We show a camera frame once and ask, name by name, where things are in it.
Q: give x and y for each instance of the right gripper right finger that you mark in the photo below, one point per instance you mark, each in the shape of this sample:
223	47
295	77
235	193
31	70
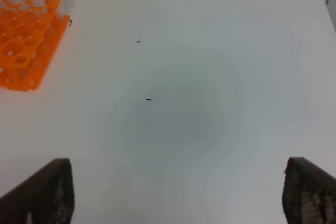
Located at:
308	194

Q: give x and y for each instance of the orange test tube rack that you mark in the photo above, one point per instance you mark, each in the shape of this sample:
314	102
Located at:
30	36

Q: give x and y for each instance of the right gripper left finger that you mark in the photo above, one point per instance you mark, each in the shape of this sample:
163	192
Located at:
47	196

